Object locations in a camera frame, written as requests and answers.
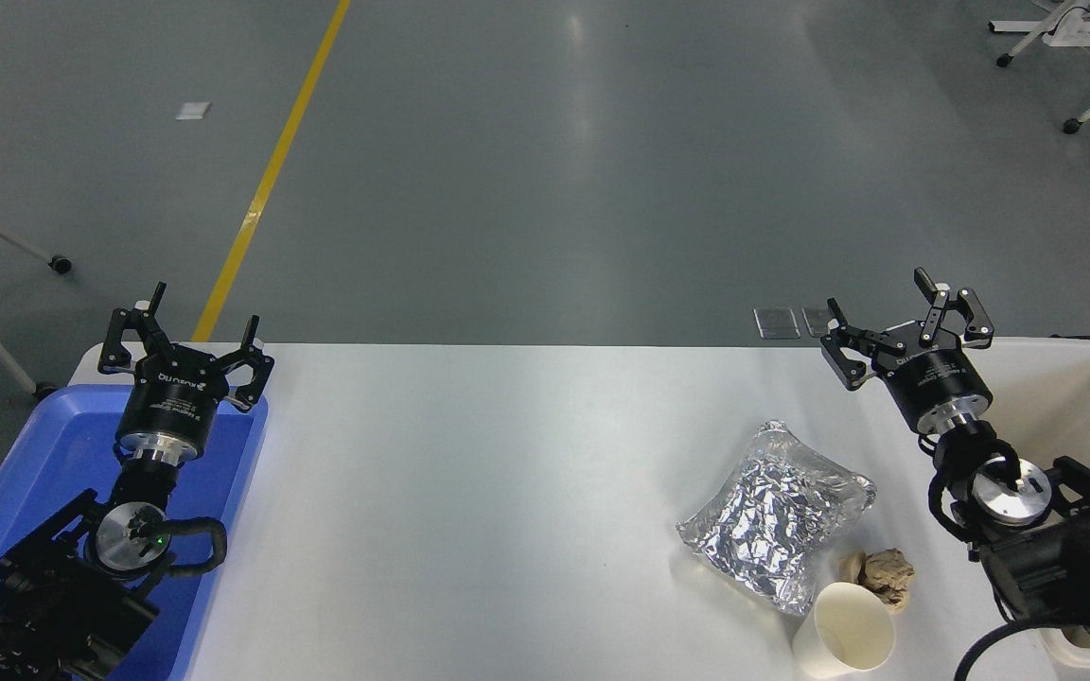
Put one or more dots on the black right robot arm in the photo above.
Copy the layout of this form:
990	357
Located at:
1075	567

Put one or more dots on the white paper cup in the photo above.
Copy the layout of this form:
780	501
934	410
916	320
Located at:
838	634

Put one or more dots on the grey frame with castor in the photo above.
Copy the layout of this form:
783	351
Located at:
6	238

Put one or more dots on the blue plastic tray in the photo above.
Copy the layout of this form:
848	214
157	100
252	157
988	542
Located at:
34	454

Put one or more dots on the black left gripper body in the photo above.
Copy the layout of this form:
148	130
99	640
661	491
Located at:
174	397

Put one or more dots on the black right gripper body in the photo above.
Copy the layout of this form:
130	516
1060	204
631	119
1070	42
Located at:
938	374

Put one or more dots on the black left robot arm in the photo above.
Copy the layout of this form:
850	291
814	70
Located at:
43	596

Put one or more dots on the metal floor socket cover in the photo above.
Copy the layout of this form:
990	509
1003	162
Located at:
777	323
816	322

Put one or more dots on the crumpled silver foil tray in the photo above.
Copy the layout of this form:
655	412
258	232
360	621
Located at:
772	511

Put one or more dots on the large pale plastic bin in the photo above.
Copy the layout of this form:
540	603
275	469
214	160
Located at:
1065	407

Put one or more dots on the white chair base with castors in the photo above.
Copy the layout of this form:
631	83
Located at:
1070	28

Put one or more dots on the crumpled tan paper ball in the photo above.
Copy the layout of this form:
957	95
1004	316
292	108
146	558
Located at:
886	572

